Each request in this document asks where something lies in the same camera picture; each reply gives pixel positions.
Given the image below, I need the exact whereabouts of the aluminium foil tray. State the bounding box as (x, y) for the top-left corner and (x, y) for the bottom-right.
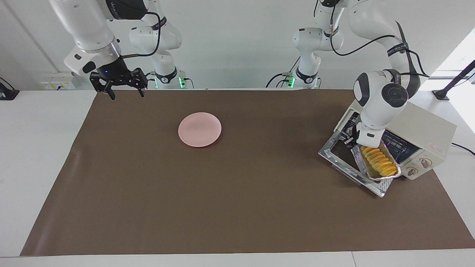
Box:
(351, 143), (402, 181)

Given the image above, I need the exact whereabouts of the golden ridged bread loaf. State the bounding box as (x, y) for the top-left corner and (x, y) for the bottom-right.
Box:
(361, 146), (397, 177)

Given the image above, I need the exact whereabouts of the glass oven door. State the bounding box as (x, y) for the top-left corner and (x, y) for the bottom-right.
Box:
(318, 131), (398, 198)

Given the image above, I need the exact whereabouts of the cream toaster oven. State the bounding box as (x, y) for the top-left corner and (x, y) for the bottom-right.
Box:
(334, 100), (458, 181)

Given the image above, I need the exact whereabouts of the pink round plate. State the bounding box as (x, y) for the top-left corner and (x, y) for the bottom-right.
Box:
(178, 112), (222, 148)

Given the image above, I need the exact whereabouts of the brown table mat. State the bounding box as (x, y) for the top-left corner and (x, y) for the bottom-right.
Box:
(20, 89), (475, 256)

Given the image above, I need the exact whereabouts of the black table clamp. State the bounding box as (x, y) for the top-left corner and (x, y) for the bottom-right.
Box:
(0, 77), (20, 100)

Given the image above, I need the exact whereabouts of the wire oven rack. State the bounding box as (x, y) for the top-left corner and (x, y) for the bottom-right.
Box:
(343, 113), (422, 164)

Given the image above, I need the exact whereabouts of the white wall socket box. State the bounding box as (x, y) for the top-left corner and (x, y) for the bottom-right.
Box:
(40, 72), (76, 90)

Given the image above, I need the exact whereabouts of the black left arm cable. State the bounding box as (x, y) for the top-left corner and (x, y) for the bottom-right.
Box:
(328, 22), (431, 78)

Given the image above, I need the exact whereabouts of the black arm base cable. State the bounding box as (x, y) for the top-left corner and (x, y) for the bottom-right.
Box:
(265, 57), (301, 88)

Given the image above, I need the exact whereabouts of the black oven power cable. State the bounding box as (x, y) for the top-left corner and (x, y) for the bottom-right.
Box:
(451, 143), (475, 155)

